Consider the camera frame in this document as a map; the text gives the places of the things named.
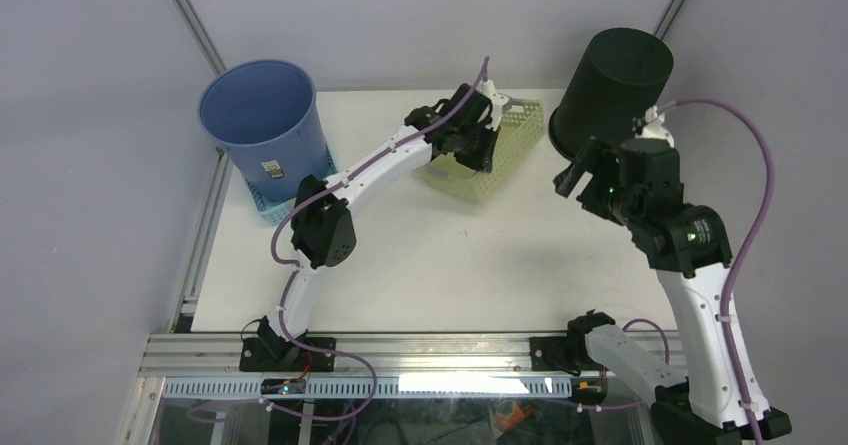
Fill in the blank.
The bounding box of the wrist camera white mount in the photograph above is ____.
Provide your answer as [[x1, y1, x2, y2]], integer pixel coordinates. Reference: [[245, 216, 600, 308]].
[[632, 105, 675, 148], [478, 79, 513, 131]]

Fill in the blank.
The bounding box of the large black plastic bucket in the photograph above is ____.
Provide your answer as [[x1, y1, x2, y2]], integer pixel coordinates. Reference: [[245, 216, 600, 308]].
[[548, 27, 674, 160]]

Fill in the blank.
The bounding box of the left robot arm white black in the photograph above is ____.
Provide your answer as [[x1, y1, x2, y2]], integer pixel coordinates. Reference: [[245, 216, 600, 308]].
[[250, 80, 512, 371]]

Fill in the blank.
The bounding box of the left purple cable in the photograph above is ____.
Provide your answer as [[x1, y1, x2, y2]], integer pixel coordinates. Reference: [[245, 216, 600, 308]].
[[261, 56, 492, 423]]

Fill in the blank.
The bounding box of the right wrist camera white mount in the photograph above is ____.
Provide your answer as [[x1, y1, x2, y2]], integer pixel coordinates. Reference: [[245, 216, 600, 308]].
[[632, 105, 675, 148]]

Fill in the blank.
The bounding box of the aluminium front rail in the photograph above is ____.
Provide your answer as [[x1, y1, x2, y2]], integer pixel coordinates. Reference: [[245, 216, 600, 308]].
[[139, 332, 697, 380]]

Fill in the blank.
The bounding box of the large blue plastic bucket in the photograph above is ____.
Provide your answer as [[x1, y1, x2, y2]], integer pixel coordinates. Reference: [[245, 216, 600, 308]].
[[197, 59, 328, 166]]

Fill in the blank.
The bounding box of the orange object under table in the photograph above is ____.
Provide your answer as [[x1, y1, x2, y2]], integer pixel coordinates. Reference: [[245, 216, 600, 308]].
[[494, 400, 534, 433]]

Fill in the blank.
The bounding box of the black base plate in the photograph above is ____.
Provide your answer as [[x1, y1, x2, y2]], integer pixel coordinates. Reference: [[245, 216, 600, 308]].
[[238, 337, 336, 373], [528, 335, 600, 376]]

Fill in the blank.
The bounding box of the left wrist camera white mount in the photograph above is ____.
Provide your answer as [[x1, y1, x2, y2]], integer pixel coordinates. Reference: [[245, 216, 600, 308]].
[[478, 79, 513, 131]]

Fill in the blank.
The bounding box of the yellow-green perforated basket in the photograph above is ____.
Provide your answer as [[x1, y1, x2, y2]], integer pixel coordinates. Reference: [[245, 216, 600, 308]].
[[415, 99, 545, 204]]

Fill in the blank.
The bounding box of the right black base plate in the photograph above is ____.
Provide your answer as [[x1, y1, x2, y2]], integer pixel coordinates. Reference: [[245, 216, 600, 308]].
[[528, 335, 600, 376]]

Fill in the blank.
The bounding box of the light blue perforated basket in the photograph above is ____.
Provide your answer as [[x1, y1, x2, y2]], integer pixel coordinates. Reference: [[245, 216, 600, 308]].
[[234, 146, 337, 225]]

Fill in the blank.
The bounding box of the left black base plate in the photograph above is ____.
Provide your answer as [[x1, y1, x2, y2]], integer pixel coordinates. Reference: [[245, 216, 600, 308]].
[[238, 337, 336, 373]]

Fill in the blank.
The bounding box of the white slotted cable duct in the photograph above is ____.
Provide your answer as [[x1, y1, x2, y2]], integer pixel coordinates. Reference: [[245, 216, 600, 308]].
[[162, 372, 572, 401]]

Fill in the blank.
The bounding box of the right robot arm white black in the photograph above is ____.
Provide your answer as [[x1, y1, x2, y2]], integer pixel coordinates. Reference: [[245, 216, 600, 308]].
[[554, 138, 792, 444]]

